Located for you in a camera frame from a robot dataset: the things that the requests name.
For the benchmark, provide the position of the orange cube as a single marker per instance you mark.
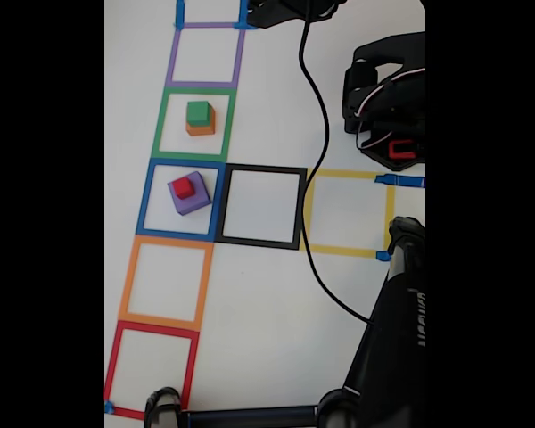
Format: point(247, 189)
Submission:
point(200, 130)

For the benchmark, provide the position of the black tripod stand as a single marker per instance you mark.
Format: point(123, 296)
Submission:
point(383, 356)

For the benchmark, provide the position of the small red cube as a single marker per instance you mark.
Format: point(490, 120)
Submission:
point(183, 187)

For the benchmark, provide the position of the red square frame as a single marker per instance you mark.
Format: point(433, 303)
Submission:
point(111, 370)

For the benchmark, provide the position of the twisted blue tape strip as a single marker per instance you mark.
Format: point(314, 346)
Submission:
point(180, 13)

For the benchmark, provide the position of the small blue tape piece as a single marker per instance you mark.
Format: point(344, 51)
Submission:
point(109, 407)
point(382, 256)

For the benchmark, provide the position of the green cube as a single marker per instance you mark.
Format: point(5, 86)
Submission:
point(198, 112)

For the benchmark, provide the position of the long blue tape strip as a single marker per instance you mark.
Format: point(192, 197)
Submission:
point(405, 181)

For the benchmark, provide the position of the purple square block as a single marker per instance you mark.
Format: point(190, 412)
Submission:
point(198, 200)

